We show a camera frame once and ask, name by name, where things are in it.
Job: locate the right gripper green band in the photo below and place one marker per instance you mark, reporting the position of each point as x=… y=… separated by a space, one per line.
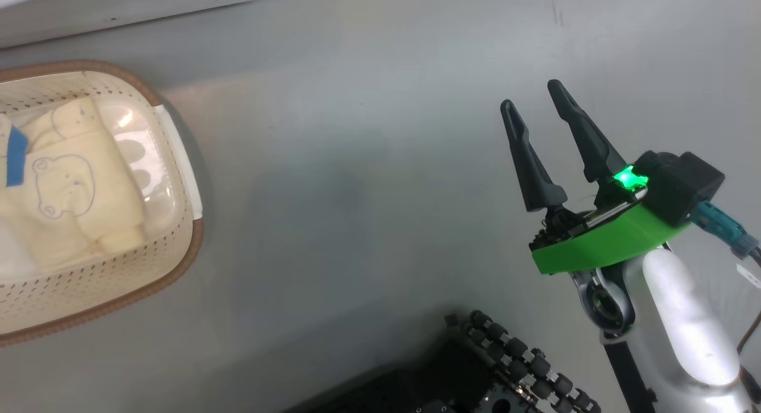
x=612 y=243

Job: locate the cream garment with bear print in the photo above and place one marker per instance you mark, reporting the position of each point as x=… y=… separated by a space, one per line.
x=77 y=223

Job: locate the cream garment with blue patch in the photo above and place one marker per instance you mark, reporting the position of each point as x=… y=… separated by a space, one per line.
x=16 y=157

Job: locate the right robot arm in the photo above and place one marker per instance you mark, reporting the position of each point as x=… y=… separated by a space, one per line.
x=684 y=324

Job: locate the cream perforated basket brown rim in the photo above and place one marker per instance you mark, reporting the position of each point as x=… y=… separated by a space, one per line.
x=172 y=235

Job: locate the white front-load washing machine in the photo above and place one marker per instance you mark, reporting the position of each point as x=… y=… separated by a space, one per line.
x=119 y=9

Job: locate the black roller wheel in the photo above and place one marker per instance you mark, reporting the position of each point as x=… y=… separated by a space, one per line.
x=523 y=356

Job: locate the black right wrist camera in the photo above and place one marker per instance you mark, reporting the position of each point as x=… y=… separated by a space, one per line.
x=684 y=184

